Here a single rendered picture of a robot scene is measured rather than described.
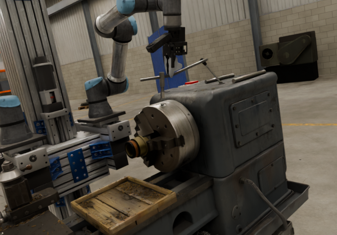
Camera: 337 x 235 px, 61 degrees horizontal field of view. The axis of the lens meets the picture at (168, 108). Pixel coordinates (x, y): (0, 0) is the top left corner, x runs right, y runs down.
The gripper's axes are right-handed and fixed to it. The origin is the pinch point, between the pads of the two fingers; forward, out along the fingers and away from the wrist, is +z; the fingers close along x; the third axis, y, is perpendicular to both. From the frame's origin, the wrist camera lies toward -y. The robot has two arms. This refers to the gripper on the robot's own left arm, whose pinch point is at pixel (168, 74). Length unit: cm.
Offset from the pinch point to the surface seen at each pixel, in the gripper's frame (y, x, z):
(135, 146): -19.9, -7.2, 26.5
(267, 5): 771, 716, -12
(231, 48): 706, 825, 148
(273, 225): 38, -32, 72
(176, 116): -1.2, -8.9, 16.0
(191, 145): 2.9, -14.5, 28.3
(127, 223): -33, -30, 43
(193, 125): 5.7, -11.5, 20.7
